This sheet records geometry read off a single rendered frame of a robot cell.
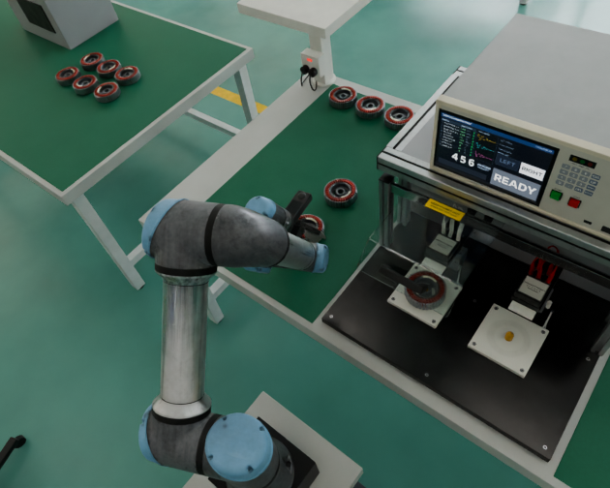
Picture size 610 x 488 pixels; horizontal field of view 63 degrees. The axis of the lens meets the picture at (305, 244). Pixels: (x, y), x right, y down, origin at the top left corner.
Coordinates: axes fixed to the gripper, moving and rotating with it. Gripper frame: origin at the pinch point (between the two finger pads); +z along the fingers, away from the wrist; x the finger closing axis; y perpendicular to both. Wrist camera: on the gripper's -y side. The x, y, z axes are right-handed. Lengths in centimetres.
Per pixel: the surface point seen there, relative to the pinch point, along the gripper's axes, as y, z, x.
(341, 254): 3.5, 0.6, 13.4
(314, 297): 18.7, -7.8, 13.6
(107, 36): -59, 35, -160
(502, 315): 3, -3, 63
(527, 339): 7, -5, 70
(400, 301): 10.2, -6.7, 37.2
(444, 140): -27, -35, 39
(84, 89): -24, 12, -133
